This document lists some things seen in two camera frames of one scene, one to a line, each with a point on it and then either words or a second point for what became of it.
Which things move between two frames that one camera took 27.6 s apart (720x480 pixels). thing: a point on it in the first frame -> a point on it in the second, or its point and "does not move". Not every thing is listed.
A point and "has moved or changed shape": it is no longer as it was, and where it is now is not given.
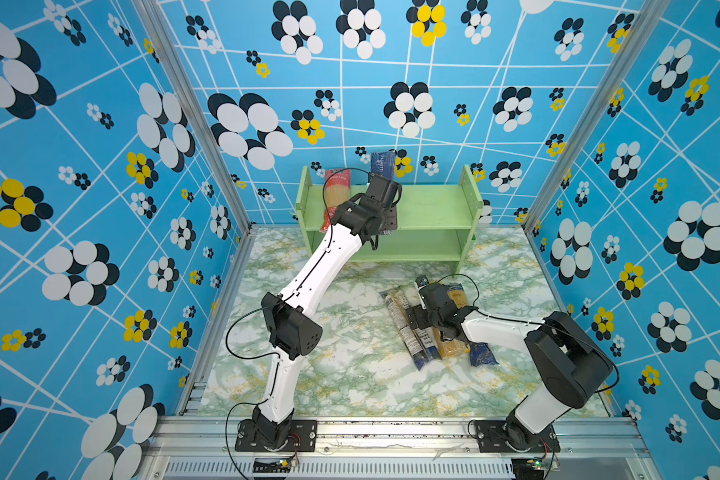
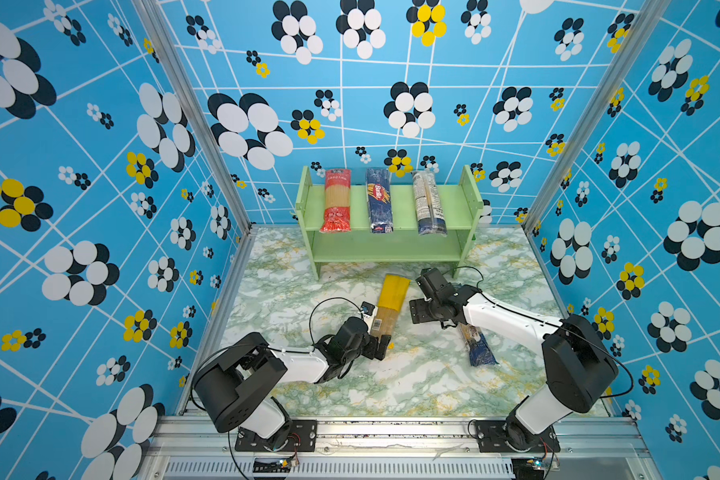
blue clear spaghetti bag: [480, 354] does not move
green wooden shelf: [435, 223] does not move
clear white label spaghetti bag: [420, 343] -> [430, 217]
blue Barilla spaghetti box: [383, 163] has moved or changed shape
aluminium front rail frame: [208, 449] does not move
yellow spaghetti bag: [452, 348] -> [392, 296]
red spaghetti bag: [337, 193] does not move
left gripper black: [390, 205] -> [373, 353]
